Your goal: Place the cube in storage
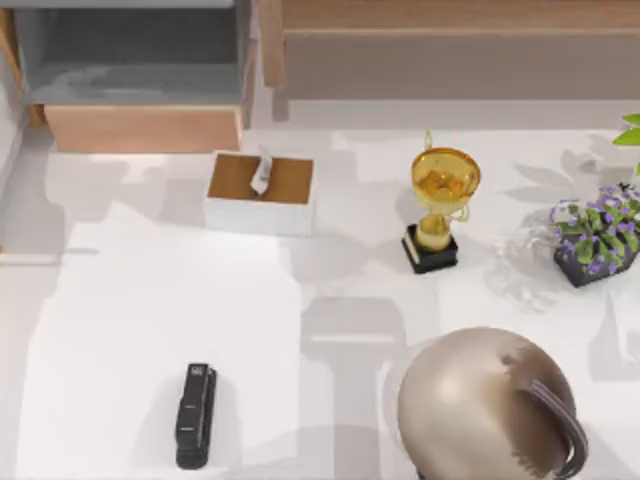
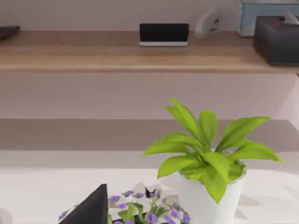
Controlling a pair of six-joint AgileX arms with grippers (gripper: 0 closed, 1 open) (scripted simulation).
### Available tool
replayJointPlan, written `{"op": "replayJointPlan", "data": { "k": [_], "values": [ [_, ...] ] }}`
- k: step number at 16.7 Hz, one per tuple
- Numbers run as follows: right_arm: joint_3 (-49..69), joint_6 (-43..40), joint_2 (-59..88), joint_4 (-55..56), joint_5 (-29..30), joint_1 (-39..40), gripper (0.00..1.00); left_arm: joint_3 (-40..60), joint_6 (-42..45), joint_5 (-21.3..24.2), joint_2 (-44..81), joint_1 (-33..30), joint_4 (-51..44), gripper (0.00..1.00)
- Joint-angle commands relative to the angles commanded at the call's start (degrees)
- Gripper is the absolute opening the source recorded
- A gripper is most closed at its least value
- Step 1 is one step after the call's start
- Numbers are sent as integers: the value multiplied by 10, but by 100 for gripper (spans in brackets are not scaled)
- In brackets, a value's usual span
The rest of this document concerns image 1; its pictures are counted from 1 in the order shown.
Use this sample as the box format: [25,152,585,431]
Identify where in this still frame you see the white and wooden tissue box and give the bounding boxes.
[202,151,316,237]

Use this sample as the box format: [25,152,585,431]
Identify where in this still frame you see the white tissue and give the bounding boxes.
[249,145,274,197]

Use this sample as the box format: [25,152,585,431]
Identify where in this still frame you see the gold trophy on black base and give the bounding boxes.
[400,130,482,275]

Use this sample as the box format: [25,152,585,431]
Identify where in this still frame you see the pale wooden drawer front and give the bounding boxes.
[42,103,244,154]

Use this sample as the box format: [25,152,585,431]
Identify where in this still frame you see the black stapler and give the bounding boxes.
[174,362,219,471]

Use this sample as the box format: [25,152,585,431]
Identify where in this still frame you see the wooden open shelf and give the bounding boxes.
[259,0,640,123]

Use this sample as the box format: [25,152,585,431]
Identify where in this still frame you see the pulled-out drawer with grey inside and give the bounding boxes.
[12,0,251,109]

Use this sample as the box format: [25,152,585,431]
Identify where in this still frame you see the purple flowers in black pot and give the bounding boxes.
[548,182,640,289]

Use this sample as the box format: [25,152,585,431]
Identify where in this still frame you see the green plant leaves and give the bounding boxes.
[612,112,640,176]

